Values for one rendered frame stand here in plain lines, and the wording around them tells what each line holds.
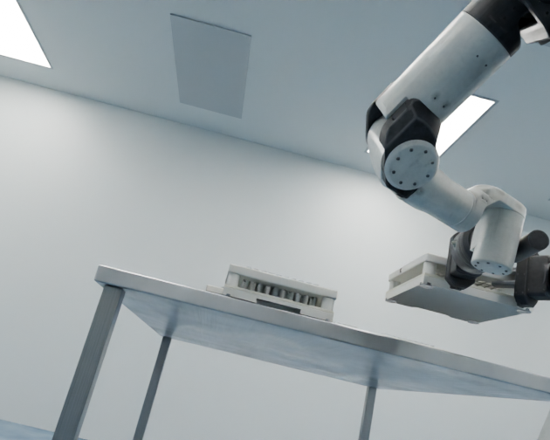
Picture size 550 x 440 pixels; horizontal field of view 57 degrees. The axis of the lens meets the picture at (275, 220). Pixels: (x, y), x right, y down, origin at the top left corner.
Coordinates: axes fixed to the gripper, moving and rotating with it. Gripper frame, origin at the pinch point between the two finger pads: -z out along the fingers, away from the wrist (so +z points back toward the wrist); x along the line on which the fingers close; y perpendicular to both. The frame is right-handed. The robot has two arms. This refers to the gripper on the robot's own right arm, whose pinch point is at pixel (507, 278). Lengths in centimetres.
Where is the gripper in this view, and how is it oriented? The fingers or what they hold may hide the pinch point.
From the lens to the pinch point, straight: 121.0
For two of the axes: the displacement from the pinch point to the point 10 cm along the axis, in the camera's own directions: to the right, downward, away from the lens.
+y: 7.6, 3.5, 5.5
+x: -2.2, 9.3, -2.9
